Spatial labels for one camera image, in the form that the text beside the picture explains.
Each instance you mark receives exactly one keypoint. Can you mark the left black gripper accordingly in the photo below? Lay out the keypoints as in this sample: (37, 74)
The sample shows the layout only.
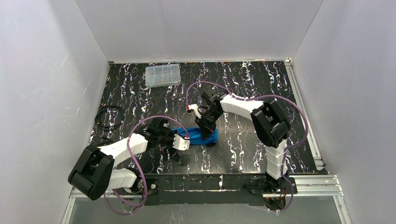
(168, 136)

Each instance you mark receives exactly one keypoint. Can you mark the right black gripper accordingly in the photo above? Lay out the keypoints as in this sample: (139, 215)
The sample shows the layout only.
(205, 122)

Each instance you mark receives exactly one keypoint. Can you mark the blue cloth napkin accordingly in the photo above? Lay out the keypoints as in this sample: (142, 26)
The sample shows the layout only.
(196, 137)

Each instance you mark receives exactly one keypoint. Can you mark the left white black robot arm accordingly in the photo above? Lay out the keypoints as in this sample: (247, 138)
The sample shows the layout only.
(95, 171)

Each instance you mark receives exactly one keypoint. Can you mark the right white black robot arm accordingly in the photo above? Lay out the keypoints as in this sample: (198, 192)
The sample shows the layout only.
(271, 126)

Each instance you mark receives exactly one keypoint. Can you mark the clear plastic compartment box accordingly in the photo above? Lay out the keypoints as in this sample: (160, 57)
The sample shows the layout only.
(162, 75)

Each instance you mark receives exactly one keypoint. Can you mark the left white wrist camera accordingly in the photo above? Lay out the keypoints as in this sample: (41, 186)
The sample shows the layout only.
(180, 143)

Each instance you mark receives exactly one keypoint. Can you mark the black coiled cable yellow plug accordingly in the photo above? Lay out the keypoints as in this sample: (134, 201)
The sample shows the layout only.
(109, 118)

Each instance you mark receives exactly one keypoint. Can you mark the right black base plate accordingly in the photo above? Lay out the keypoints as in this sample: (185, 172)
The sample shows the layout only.
(262, 185)

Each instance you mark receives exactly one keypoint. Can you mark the front aluminium rail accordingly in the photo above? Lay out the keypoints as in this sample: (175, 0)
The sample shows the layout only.
(307, 185)

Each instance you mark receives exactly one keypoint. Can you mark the aluminium rail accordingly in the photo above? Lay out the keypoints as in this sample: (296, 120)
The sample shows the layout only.
(307, 185)
(299, 101)

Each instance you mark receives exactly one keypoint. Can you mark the right aluminium rail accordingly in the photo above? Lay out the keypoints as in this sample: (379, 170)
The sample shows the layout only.
(299, 101)

